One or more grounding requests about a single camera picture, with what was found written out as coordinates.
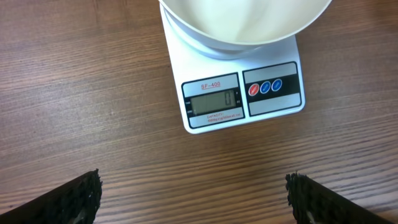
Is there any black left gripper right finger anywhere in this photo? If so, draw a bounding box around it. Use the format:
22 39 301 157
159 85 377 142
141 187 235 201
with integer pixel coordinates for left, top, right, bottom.
285 173 392 224

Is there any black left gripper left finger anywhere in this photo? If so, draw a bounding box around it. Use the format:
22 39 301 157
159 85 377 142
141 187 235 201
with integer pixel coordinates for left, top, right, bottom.
1 169 103 224

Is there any white digital kitchen scale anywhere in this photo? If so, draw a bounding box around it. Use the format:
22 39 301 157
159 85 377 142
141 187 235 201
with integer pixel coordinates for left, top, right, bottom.
160 6 305 134

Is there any white bowl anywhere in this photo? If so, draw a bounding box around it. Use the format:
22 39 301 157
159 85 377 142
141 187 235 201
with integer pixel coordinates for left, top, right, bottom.
159 0 331 58

